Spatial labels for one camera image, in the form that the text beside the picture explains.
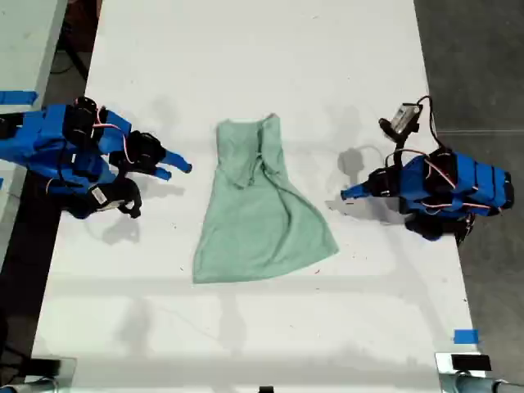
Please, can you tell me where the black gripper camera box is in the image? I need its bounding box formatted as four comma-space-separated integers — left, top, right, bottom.
84, 178, 145, 220
378, 102, 423, 143

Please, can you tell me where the short blue tape strip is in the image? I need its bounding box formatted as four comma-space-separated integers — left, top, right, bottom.
453, 327, 481, 346

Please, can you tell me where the black floor cable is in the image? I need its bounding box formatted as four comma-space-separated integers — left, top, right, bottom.
51, 38, 92, 75

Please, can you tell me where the long blue tape strip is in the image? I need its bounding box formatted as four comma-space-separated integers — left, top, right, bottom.
0, 90, 39, 106

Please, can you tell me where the black camera cable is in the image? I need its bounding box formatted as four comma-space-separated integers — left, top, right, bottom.
415, 95, 445, 153

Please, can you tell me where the pale green t-shirt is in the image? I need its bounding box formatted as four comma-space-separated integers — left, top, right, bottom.
192, 114, 341, 285

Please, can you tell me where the grey table clamp tube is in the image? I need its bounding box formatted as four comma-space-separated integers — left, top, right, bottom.
452, 373, 524, 393
0, 377, 59, 393

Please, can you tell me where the black box on metal bracket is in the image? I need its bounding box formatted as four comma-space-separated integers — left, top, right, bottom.
434, 352, 495, 376

